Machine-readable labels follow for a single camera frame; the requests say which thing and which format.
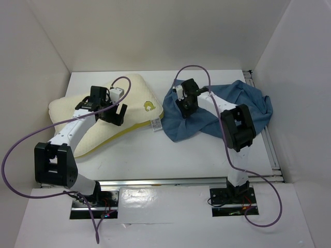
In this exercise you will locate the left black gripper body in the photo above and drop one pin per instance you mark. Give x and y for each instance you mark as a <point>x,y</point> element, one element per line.
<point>107,103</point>

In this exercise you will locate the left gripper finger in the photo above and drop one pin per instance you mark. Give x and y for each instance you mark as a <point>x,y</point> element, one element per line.
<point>113,118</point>
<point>121,109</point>

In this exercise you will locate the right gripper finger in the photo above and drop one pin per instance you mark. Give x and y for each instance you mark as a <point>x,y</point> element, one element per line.
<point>188,109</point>
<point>179,103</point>

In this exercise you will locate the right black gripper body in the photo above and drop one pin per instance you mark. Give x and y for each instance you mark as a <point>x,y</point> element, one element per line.
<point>186,100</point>

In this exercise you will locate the blue pillowcase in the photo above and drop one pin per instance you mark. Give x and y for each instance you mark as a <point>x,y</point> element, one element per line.
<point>178,129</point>

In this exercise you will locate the cream yellow pillow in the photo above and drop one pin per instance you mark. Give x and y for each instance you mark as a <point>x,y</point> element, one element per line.
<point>142,107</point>

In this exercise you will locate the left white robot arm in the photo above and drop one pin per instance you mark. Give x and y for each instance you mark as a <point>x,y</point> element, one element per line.
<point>54,160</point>

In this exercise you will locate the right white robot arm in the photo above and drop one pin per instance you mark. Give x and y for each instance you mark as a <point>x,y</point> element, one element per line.
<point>236,124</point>

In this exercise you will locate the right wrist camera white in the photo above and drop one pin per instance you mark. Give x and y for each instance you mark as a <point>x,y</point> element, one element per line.
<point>179,91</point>

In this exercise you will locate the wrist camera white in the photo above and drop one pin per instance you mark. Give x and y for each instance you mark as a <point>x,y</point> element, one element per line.
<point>116,94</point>
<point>179,91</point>

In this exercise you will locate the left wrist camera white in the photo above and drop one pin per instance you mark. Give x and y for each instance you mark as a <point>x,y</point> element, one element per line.
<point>116,94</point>

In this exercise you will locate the aluminium rail right side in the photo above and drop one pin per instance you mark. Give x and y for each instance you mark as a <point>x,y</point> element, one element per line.
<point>266,136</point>

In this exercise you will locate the aluminium rail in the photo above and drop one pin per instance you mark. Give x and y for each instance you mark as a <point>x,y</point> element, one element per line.
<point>266,136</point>
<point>164,182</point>

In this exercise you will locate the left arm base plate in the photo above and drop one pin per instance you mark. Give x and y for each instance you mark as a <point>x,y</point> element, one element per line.
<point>106,200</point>

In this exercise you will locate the aluminium rail front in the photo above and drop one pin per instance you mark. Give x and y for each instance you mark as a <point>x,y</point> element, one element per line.
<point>164,182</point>

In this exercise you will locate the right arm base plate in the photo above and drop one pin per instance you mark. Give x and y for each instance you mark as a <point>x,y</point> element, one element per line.
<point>221,196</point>

